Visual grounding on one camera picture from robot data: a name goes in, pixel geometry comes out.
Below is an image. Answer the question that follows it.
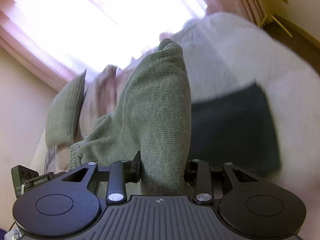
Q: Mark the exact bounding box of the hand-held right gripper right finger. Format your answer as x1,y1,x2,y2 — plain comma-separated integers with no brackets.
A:
184,159,263,204

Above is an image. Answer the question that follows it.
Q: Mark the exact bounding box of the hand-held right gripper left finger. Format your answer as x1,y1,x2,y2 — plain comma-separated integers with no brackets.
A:
61,151,142,205

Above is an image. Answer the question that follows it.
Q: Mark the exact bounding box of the green knit garment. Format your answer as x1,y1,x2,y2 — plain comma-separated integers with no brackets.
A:
68,38,193,197

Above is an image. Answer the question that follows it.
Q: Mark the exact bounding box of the black garment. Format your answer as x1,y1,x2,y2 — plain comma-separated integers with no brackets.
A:
191,80,280,178

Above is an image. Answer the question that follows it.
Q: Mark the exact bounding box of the grey-green pillow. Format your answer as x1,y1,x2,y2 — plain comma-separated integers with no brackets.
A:
45,70,87,147

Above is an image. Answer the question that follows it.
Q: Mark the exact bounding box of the pink pillow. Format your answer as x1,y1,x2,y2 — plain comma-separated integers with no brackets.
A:
45,65,125,173

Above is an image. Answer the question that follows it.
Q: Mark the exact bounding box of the white herringbone blanket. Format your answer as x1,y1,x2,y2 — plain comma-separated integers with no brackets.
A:
32,12,320,200

